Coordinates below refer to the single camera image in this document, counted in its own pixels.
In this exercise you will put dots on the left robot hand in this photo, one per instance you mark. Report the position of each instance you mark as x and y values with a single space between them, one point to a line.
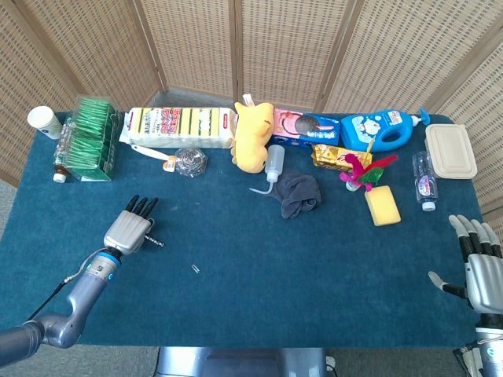
127 231

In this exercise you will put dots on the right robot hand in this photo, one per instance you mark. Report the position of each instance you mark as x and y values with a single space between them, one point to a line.
481 279

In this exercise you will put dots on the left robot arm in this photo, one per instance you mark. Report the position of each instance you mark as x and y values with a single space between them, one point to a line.
67 306

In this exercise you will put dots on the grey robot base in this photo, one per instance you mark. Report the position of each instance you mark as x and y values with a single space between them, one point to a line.
243 362

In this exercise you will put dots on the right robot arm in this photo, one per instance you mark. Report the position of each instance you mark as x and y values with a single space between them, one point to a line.
487 347

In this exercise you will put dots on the silver paper clip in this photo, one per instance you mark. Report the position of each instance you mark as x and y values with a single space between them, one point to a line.
195 269

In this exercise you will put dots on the clear box of green packets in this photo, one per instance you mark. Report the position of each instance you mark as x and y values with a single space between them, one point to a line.
92 139

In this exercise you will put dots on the brown drink bottle white cap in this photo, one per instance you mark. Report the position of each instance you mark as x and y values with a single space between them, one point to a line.
61 157

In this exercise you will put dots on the clear water bottle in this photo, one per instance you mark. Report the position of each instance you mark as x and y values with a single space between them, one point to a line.
424 182

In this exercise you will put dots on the pack of yellow sponges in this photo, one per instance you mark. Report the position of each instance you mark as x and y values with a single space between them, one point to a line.
177 127

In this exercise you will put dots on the yellow sponge block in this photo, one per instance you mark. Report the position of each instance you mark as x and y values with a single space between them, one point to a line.
382 206

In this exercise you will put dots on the blue table mat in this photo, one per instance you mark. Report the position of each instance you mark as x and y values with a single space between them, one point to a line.
243 275

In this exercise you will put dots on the beige lidded food container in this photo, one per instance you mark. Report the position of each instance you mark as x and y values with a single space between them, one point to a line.
450 151

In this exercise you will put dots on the white paper cup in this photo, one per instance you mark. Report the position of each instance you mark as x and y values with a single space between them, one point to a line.
44 121

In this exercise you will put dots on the yellow plush toy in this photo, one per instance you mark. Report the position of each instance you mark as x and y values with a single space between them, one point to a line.
252 135

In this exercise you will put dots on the feather shuttlecock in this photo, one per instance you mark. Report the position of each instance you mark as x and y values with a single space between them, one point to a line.
361 173

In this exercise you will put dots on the clear squeeze wash bottle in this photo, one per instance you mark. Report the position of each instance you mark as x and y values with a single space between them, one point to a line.
272 161

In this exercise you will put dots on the dark grey cloth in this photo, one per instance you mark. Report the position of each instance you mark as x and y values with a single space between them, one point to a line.
296 194

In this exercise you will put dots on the blue detergent bottle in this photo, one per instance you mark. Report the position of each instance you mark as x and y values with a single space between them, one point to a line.
377 131

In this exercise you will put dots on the gold snack packet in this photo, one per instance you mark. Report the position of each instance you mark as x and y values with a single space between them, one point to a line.
334 156

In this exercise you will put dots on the pink blue cookie box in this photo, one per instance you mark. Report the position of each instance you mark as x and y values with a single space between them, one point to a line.
304 129

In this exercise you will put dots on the woven bamboo folding screen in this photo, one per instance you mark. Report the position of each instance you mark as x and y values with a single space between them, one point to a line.
275 47

